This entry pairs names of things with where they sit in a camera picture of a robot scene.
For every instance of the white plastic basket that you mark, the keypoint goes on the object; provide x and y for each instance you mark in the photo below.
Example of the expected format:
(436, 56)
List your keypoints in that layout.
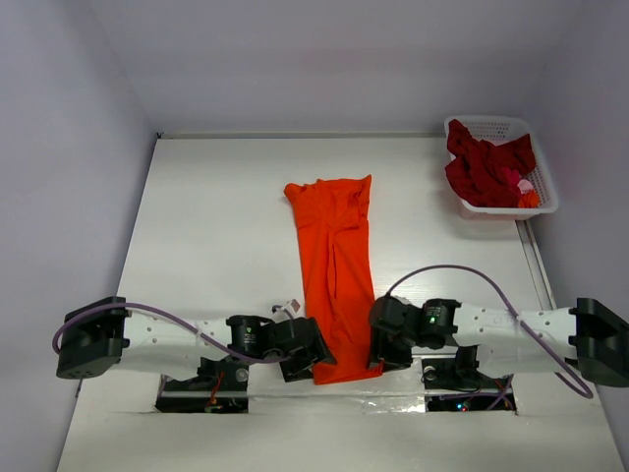
(500, 130)

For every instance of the pink cloth in basket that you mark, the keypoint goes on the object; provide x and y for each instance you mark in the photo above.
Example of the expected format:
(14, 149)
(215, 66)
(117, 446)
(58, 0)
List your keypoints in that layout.
(516, 183)

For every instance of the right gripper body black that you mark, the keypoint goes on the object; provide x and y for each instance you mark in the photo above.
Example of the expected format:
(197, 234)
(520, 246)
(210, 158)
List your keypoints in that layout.
(381, 350)

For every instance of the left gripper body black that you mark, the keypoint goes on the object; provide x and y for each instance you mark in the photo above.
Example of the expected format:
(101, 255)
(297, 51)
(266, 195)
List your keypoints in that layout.
(311, 350)

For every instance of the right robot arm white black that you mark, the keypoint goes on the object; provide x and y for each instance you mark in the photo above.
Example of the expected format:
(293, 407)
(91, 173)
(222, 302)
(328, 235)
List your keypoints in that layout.
(588, 337)

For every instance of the orange t shirt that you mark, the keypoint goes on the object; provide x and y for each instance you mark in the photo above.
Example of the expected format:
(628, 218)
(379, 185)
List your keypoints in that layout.
(332, 222)

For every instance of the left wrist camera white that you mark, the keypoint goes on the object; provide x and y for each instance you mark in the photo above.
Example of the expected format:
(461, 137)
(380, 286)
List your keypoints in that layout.
(290, 309)

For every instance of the small orange cloth in basket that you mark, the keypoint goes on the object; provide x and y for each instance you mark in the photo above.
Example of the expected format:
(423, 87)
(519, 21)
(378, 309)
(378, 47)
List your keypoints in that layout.
(530, 199)

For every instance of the metal rail at table edge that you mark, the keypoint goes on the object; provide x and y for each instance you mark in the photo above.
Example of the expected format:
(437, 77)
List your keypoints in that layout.
(534, 260)

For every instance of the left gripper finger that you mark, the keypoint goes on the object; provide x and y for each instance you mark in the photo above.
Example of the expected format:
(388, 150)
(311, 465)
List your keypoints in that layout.
(322, 353)
(297, 369)

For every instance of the dark red t shirt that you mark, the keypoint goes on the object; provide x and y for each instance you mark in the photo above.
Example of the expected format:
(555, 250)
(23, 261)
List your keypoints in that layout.
(475, 173)

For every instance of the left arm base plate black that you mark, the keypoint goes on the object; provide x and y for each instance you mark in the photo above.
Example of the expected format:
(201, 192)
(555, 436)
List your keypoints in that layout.
(219, 387)

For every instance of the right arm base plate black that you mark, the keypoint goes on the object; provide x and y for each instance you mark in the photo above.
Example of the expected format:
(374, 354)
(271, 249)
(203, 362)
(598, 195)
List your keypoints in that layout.
(449, 389)

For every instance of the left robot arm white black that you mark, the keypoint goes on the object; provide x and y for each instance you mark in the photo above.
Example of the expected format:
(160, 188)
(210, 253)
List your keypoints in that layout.
(114, 333)

